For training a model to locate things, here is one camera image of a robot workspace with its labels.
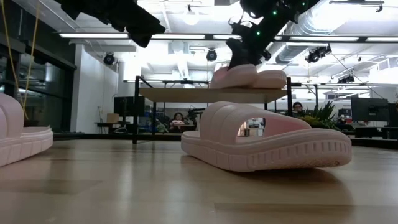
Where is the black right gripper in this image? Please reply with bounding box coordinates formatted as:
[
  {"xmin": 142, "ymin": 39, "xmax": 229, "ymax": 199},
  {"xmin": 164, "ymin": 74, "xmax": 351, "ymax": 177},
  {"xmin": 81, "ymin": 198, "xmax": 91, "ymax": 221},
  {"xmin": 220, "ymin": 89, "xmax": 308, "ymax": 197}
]
[{"xmin": 226, "ymin": 14, "xmax": 290, "ymax": 69}]

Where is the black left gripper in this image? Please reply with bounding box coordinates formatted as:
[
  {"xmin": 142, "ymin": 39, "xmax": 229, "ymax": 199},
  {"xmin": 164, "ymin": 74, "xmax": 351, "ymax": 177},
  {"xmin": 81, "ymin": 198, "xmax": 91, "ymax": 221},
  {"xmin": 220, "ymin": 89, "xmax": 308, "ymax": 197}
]
[{"xmin": 54, "ymin": 0, "xmax": 166, "ymax": 48}]

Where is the pink foam slide sandal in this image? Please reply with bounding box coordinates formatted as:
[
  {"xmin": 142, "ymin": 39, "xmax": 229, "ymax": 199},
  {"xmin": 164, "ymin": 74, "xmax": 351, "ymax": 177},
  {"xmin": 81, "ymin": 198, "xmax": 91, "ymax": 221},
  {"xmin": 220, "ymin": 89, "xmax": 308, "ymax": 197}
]
[
  {"xmin": 253, "ymin": 70, "xmax": 287, "ymax": 90},
  {"xmin": 208, "ymin": 63, "xmax": 259, "ymax": 90},
  {"xmin": 0, "ymin": 93, "xmax": 54, "ymax": 168},
  {"xmin": 180, "ymin": 101, "xmax": 353, "ymax": 173}
]

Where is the white globe pendant lamp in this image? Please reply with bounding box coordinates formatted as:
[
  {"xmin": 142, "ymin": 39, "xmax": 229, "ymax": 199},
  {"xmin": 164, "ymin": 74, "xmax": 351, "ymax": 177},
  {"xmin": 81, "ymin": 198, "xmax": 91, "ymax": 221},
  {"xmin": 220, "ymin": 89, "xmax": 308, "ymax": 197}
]
[{"xmin": 182, "ymin": 3, "xmax": 201, "ymax": 26}]

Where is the black ceiling spotlight cluster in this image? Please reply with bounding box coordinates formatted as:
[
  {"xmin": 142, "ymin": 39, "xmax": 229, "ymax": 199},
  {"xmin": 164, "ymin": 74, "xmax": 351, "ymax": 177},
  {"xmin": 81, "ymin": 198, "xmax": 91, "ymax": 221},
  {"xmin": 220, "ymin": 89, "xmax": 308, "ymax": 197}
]
[
  {"xmin": 337, "ymin": 73, "xmax": 356, "ymax": 85},
  {"xmin": 304, "ymin": 44, "xmax": 333, "ymax": 64}
]

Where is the person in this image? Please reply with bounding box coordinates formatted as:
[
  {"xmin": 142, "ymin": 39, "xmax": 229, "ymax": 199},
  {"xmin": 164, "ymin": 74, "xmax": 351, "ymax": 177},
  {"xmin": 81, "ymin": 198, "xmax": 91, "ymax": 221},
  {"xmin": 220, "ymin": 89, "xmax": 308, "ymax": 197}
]
[
  {"xmin": 169, "ymin": 111, "xmax": 187, "ymax": 132},
  {"xmin": 291, "ymin": 101, "xmax": 305, "ymax": 118}
]

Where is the black computer monitor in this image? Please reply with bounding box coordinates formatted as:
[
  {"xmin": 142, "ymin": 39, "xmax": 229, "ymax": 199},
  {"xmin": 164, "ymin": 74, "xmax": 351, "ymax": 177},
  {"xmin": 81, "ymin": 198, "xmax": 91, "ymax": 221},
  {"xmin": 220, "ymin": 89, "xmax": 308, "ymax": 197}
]
[
  {"xmin": 387, "ymin": 102, "xmax": 398, "ymax": 128},
  {"xmin": 113, "ymin": 95, "xmax": 146, "ymax": 118},
  {"xmin": 350, "ymin": 97, "xmax": 389, "ymax": 123}
]

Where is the green potted plant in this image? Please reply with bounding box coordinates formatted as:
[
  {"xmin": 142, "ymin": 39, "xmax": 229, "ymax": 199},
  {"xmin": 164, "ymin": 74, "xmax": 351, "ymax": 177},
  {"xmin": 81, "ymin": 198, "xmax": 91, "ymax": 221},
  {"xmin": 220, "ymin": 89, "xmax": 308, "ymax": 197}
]
[{"xmin": 298, "ymin": 100, "xmax": 343, "ymax": 132}]

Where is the wooden shelf black metal frame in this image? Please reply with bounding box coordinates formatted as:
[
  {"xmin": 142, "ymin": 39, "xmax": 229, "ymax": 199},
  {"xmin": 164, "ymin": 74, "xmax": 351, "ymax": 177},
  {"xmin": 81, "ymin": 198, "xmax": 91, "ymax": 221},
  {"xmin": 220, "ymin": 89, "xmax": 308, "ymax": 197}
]
[{"xmin": 132, "ymin": 75, "xmax": 294, "ymax": 145}]

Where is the silver ventilation duct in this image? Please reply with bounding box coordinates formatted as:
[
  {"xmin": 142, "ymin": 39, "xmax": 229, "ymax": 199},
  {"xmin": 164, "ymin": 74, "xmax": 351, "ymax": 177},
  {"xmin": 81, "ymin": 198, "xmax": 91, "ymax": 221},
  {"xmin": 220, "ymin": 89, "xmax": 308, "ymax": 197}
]
[{"xmin": 275, "ymin": 0, "xmax": 335, "ymax": 65}]

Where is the yellow cable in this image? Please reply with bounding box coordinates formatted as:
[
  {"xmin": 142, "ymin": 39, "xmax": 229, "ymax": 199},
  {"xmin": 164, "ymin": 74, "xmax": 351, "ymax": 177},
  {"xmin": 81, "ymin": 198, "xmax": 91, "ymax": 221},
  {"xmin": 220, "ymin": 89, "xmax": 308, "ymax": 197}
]
[{"xmin": 0, "ymin": 0, "xmax": 41, "ymax": 121}]

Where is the black aluminium rig frame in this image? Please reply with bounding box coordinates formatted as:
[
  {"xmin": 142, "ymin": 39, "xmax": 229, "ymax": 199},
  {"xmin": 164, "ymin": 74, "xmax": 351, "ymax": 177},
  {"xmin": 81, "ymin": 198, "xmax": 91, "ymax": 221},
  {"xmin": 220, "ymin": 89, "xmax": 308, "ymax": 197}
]
[{"xmin": 52, "ymin": 132, "xmax": 398, "ymax": 149}]

